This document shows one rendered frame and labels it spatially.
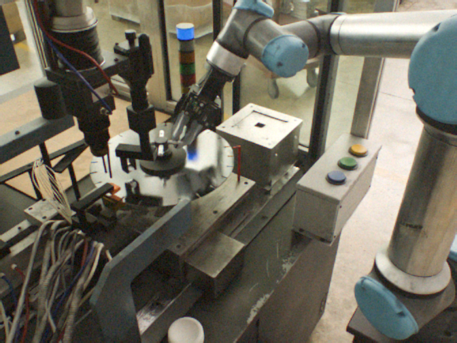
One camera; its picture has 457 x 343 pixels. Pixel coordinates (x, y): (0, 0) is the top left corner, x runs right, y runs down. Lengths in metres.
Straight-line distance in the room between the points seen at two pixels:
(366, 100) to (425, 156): 0.59
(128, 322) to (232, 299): 0.24
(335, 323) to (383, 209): 0.79
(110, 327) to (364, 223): 1.71
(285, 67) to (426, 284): 0.43
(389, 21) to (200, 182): 0.48
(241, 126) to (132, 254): 0.60
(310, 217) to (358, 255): 1.10
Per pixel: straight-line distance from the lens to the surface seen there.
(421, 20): 0.77
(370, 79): 1.18
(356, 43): 0.84
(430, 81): 0.56
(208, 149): 1.05
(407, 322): 0.78
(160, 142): 0.99
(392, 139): 3.04
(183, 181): 0.96
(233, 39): 0.90
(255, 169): 1.22
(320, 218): 1.07
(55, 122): 1.06
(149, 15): 1.53
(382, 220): 2.38
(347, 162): 1.12
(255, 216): 1.16
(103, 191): 0.91
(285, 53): 0.81
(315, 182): 1.05
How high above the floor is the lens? 1.54
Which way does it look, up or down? 37 degrees down
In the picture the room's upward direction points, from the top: straight up
